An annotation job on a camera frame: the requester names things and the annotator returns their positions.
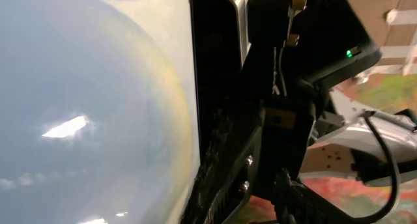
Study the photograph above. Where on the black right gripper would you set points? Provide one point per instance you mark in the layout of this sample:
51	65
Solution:
257	124

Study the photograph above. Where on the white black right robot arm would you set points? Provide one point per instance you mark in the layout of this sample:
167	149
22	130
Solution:
356	141

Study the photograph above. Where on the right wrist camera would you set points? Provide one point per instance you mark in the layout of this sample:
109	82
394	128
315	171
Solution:
221	34

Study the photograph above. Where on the blue Samsung Galaxy smartphone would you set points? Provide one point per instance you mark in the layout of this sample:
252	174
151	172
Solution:
98	111

